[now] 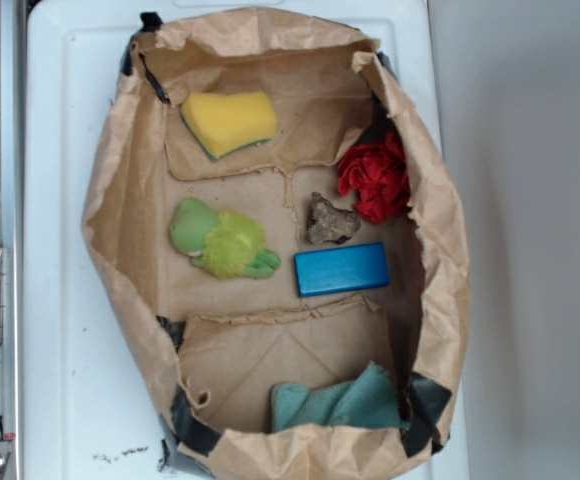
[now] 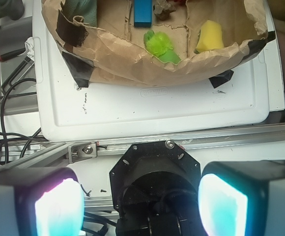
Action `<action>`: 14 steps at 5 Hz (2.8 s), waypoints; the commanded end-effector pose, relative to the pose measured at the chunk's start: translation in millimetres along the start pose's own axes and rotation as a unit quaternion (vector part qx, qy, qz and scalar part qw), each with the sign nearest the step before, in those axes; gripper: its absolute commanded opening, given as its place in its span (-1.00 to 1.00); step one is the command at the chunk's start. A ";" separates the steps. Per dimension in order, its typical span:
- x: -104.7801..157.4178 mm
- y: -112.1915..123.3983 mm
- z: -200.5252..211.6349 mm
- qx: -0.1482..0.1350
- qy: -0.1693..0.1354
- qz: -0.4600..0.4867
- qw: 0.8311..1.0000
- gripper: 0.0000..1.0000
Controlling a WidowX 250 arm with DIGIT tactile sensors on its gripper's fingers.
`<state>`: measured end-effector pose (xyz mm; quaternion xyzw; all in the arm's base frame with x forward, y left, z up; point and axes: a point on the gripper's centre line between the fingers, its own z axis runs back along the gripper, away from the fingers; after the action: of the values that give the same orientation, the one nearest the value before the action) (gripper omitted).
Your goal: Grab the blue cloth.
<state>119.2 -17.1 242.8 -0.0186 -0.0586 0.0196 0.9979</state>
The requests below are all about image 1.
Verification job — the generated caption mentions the blue wooden block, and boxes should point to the blue wooden block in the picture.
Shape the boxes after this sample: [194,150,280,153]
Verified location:
[294,242,390,297]

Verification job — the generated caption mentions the white plastic bin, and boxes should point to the white plastic bin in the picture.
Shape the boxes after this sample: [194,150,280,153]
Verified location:
[18,1,230,479]

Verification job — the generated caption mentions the red crumpled cloth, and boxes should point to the red crumpled cloth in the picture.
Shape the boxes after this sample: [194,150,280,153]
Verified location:
[337,131,411,223]

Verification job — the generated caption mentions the brown paper bag liner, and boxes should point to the brown paper bag liner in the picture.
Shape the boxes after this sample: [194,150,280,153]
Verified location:
[83,7,470,479]

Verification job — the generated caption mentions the yellow green sponge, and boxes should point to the yellow green sponge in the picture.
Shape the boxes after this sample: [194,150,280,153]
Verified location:
[180,91,278,160]

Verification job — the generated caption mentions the teal blue cloth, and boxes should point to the teal blue cloth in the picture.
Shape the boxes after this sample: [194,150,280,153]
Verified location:
[271,362,410,432]

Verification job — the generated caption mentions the green plush toy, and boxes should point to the green plush toy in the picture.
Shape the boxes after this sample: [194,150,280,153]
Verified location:
[170,197,282,279]

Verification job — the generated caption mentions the brown rock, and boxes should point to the brown rock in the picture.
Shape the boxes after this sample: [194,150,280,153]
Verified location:
[306,192,361,244]

